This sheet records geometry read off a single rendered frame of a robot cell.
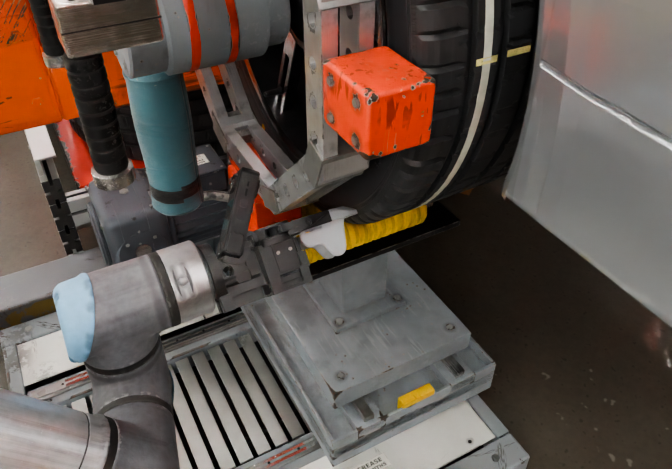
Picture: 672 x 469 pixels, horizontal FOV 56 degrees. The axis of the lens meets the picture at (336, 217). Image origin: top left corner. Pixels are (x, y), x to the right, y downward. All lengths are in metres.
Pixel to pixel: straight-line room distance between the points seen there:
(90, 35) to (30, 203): 1.50
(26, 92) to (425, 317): 0.87
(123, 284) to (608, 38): 0.53
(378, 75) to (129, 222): 0.77
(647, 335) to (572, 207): 1.09
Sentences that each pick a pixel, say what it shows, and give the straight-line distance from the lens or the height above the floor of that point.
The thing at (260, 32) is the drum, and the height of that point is 0.84.
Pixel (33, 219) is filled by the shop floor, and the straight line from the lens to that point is 2.03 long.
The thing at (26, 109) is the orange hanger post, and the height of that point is 0.57.
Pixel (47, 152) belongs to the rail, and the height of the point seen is 0.39.
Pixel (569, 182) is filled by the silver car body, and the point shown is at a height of 0.81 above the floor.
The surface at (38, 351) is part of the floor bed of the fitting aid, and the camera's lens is 1.52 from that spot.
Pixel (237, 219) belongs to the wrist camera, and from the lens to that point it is 0.77.
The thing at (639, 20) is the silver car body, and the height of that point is 0.97.
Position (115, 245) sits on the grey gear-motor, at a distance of 1.29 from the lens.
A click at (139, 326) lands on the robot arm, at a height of 0.62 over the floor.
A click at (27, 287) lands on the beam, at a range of 1.60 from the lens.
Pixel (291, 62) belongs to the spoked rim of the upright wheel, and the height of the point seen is 0.73.
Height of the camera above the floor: 1.14
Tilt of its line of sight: 38 degrees down
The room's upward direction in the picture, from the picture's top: straight up
